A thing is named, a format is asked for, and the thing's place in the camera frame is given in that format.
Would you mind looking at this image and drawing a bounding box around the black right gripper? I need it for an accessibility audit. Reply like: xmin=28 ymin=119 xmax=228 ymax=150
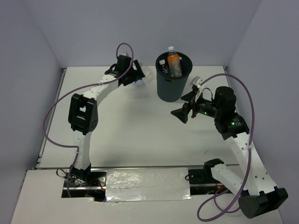
xmin=171 ymin=90 xmax=221 ymax=123

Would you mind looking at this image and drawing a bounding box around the Pepsi label clear bottle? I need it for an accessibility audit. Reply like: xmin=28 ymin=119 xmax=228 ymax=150
xmin=135 ymin=69 xmax=145 ymax=87

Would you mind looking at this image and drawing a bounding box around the green label clear bottle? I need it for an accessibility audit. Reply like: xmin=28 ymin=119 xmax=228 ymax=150
xmin=159 ymin=59 xmax=169 ymax=74

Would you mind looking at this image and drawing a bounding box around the orange label juice bottle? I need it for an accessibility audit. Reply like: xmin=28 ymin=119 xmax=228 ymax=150
xmin=167 ymin=46 xmax=182 ymax=77

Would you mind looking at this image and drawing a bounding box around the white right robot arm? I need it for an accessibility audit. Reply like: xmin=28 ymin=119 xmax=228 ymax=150
xmin=171 ymin=85 xmax=288 ymax=218

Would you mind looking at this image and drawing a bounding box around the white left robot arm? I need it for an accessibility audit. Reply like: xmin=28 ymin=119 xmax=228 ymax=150
xmin=68 ymin=54 xmax=145 ymax=186

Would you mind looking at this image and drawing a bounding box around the dark grey plastic bin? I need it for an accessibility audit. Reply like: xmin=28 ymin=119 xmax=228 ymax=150
xmin=155 ymin=52 xmax=193 ymax=102

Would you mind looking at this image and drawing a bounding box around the clear empty plastic bottle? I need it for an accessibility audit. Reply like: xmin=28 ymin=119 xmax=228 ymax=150
xmin=141 ymin=63 xmax=154 ymax=82

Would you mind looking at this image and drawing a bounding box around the silver foil covered panel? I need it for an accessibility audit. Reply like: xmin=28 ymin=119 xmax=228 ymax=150
xmin=105 ymin=168 xmax=191 ymax=202

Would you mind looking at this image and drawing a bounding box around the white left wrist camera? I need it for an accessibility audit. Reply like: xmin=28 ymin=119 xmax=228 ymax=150
xmin=120 ymin=52 xmax=130 ymax=57

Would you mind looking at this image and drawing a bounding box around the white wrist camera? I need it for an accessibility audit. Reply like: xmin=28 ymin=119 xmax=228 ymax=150
xmin=120 ymin=52 xmax=130 ymax=57
xmin=190 ymin=76 xmax=205 ymax=103

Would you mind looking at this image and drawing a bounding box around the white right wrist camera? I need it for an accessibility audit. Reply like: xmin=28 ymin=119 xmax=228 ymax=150
xmin=190 ymin=76 xmax=205 ymax=103

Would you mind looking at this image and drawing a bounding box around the metal base rail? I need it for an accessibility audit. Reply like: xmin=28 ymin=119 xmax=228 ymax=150
xmin=57 ymin=167 xmax=224 ymax=203

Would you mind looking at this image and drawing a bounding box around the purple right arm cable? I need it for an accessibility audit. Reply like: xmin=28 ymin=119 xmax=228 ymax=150
xmin=197 ymin=74 xmax=255 ymax=222

